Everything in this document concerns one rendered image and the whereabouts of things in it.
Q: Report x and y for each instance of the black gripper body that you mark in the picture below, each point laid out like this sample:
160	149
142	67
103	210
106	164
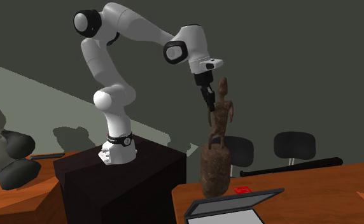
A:
203	78

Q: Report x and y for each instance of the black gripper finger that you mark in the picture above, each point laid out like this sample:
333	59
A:
210	98

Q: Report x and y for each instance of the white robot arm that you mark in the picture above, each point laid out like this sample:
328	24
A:
113	99

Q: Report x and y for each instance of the brown wooden figure statue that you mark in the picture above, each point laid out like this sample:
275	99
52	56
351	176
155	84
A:
217	155

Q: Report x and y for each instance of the black office chair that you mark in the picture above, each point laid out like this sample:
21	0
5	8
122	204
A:
294	145
241	150

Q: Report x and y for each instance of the small red card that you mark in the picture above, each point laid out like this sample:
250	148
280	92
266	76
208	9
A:
242	190

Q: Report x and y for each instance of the black baseball bat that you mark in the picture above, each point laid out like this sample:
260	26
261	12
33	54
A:
293	167

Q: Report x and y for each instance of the grey open laptop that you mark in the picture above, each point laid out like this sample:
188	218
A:
228	208

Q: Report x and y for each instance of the dark robot stand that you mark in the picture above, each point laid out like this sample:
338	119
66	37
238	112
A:
120	186

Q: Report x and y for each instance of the dark flat tablet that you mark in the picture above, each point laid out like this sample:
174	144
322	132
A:
47	156

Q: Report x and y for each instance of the panda plush toy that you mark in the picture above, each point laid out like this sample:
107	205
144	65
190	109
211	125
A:
5	145

